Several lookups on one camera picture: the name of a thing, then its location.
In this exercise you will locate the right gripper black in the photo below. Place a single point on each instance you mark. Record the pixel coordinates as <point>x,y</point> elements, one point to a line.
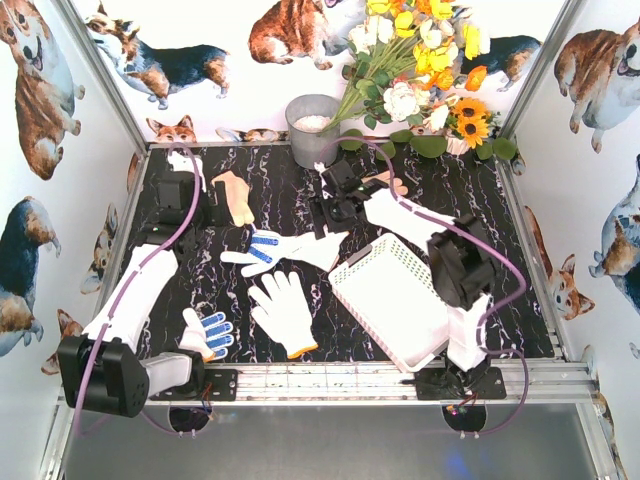
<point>320,215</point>

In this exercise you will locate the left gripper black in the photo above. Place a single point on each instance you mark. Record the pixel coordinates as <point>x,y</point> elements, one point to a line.
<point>220,204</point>

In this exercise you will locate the yellow dotted white glove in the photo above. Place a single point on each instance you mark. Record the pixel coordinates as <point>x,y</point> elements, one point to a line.
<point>281,310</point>

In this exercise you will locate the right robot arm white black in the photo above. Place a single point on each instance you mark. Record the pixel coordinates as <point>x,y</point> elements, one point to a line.
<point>462,273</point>

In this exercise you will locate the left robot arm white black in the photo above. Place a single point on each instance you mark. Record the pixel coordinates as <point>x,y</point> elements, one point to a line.
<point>100,369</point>

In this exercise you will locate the white perforated storage basket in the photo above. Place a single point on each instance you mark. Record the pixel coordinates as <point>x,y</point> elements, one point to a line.
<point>389,291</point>

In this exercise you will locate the blue dotted glove centre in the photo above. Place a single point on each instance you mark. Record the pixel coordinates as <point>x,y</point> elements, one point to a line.
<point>267,248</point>

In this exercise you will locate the blue dotted glove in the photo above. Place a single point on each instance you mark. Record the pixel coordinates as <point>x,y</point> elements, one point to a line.
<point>267,248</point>
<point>210,336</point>

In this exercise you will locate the cream glove back left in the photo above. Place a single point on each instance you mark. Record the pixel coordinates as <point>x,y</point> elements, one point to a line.
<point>236,197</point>

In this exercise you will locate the cream glove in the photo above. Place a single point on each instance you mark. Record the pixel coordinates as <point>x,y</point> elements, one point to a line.
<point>385,177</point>
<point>236,197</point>

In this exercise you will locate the cream glove back right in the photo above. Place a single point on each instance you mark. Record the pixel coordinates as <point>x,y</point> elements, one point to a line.
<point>385,177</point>

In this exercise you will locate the grey metal bucket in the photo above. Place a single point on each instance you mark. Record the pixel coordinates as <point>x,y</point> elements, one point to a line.
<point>312,132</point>

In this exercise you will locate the blue dotted glove front left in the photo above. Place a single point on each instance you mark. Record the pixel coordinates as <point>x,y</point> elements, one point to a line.
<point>210,336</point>

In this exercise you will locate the sunflower pot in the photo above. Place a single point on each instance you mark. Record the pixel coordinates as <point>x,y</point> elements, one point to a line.
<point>469,124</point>

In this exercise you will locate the artificial flower bouquet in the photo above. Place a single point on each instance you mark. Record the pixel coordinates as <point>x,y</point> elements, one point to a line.
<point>406,56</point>

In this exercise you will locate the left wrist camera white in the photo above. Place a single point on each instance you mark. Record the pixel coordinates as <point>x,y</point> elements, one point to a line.
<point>180,162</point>

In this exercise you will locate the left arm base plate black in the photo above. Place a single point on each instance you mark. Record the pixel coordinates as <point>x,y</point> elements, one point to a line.
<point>210,384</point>

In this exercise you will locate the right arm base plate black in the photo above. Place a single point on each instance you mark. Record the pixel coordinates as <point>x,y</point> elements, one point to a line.
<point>442,384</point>

